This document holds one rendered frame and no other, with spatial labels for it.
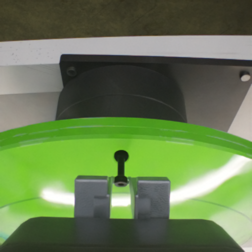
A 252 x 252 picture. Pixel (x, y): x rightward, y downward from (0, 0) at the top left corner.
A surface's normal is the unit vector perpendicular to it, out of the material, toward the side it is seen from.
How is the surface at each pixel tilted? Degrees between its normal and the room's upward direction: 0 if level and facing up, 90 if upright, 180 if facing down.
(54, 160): 24
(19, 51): 90
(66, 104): 90
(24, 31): 0
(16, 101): 0
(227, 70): 0
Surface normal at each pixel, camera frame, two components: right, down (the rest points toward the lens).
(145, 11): 0.00, 0.83
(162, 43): -0.04, -0.56
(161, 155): 0.07, 0.52
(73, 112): -0.62, -0.44
